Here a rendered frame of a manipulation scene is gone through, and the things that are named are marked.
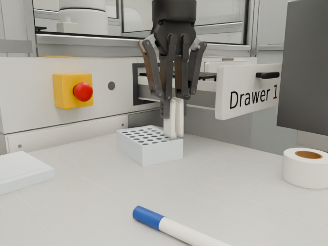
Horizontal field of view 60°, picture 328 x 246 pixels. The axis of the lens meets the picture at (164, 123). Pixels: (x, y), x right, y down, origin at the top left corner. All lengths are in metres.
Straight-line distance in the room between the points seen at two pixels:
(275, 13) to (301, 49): 1.77
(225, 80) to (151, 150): 0.21
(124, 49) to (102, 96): 0.14
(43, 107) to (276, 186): 0.47
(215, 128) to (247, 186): 0.67
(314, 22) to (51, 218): 0.69
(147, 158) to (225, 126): 0.70
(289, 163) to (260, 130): 2.17
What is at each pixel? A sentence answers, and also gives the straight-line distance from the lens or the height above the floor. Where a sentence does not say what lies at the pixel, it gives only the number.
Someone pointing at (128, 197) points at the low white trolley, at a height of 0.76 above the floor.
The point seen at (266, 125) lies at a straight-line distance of 2.60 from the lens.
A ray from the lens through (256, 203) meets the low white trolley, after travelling 0.40.
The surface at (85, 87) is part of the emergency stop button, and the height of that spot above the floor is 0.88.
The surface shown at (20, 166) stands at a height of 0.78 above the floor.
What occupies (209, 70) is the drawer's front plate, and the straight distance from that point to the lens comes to 0.99.
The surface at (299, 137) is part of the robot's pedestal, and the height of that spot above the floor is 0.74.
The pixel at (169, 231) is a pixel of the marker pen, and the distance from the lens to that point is 0.32.
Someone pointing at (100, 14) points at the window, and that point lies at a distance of 0.74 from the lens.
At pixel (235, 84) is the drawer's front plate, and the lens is 0.62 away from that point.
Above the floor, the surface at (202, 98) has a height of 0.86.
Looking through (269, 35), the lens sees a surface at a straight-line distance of 2.56.
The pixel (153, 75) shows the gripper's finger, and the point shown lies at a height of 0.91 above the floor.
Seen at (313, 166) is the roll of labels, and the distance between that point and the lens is 0.46.
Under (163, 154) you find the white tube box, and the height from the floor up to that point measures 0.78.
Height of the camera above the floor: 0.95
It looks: 13 degrees down
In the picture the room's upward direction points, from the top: straight up
